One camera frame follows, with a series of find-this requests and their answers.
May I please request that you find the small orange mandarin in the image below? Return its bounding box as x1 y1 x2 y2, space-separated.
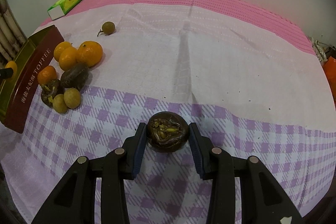
59 47 77 71
54 42 72 61
37 65 58 86

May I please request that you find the tan longan fruit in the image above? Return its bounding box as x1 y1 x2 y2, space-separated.
64 88 81 109
52 94 68 114

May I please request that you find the large orange mandarin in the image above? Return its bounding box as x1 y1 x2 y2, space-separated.
76 41 103 68

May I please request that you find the gold red toffee tin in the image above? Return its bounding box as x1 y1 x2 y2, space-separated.
1 25 64 134

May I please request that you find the small orange mandarin behind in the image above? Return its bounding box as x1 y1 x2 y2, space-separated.
54 42 72 61

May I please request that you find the green white tissue box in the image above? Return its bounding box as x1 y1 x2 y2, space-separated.
47 0 82 20

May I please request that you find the green longan with stem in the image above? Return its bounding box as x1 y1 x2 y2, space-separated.
97 22 116 36

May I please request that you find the pink purple checked tablecloth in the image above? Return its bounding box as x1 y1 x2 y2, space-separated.
1 0 335 223

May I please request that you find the orange object at right edge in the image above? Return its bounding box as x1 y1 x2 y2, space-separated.
322 56 336 101

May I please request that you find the clutter at right edge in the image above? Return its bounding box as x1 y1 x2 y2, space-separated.
308 36 335 66

